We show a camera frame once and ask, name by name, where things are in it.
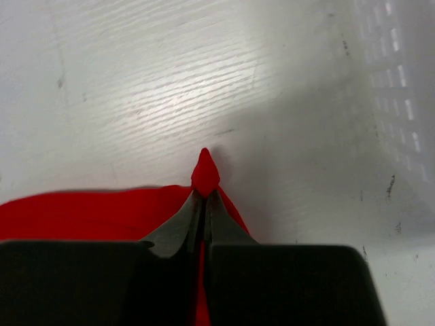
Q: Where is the red t-shirt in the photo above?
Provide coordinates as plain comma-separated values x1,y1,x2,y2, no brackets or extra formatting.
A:
1,149,256,325

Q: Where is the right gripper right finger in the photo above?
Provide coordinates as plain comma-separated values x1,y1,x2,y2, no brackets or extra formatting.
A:
204,189,258,245

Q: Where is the white plastic basket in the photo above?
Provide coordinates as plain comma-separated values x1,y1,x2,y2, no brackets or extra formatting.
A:
349,1,434,201

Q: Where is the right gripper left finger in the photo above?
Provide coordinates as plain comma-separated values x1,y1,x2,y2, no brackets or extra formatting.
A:
140,190,204,259

